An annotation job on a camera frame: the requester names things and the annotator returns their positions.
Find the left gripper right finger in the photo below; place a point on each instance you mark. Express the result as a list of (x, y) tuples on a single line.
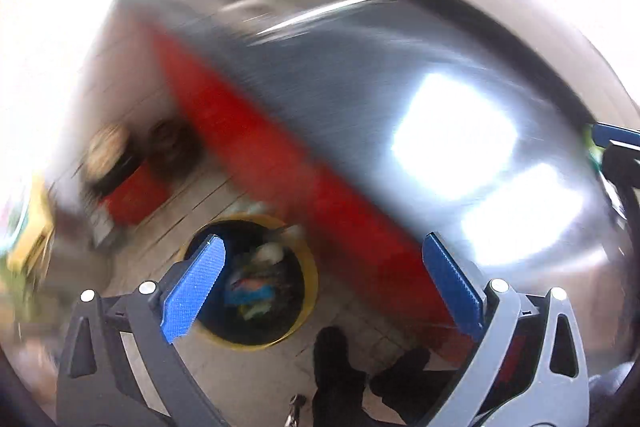
[(557, 394)]

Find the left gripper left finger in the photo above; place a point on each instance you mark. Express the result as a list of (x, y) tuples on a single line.
[(96, 386)]

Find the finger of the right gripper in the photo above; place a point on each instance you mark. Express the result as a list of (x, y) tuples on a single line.
[(614, 154)]

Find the yellow rim trash bin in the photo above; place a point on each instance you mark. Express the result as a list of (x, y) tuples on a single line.
[(267, 287)]

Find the red cabinet front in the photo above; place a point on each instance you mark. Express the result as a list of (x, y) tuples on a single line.
[(355, 241)]

